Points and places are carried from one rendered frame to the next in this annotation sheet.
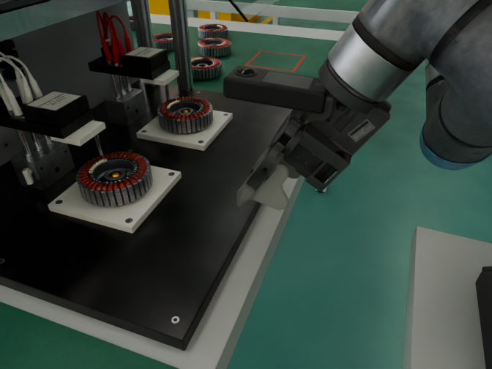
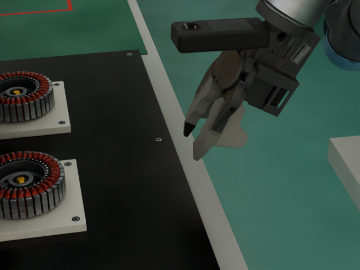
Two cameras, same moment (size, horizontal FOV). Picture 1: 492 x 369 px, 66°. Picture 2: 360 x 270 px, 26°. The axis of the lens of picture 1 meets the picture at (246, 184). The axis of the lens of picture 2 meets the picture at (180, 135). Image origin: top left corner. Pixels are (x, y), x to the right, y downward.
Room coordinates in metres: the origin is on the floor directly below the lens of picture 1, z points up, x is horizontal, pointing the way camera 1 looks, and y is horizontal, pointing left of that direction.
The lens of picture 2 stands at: (-0.32, 0.46, 1.37)
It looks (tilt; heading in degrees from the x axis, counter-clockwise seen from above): 31 degrees down; 329
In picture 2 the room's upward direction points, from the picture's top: straight up
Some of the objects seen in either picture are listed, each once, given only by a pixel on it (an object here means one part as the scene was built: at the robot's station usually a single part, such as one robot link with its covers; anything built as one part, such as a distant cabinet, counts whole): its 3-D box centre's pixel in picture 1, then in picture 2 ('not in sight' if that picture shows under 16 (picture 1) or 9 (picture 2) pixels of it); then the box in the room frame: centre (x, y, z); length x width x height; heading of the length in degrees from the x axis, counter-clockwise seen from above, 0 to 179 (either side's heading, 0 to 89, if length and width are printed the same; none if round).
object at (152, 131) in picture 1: (187, 124); (18, 110); (0.72, 0.13, 0.78); 0.15 x 0.15 x 0.01; 70
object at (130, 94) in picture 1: (126, 105); not in sight; (0.77, 0.26, 0.80); 0.08 x 0.05 x 0.06; 160
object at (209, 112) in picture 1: (185, 114); (16, 96); (0.72, 0.13, 0.80); 0.11 x 0.11 x 0.04
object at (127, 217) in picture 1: (118, 189); (23, 199); (0.49, 0.21, 0.78); 0.15 x 0.15 x 0.01; 70
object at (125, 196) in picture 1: (116, 177); (21, 183); (0.49, 0.21, 0.80); 0.11 x 0.11 x 0.04
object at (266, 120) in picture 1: (151, 159); (11, 161); (0.61, 0.18, 0.76); 0.64 x 0.47 x 0.02; 160
